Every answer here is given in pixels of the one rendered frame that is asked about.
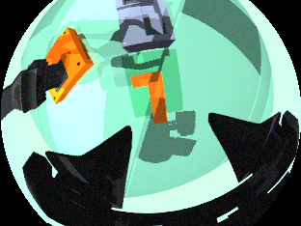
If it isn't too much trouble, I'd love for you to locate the orange l-shaped part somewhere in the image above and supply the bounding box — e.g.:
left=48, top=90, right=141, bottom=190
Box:
left=131, top=71, right=167, bottom=124

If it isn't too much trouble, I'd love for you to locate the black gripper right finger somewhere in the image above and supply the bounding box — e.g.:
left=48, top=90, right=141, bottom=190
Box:
left=208, top=112, right=282, bottom=183

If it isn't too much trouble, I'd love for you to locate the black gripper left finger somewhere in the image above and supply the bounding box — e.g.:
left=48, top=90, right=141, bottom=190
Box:
left=45, top=126, right=132, bottom=210

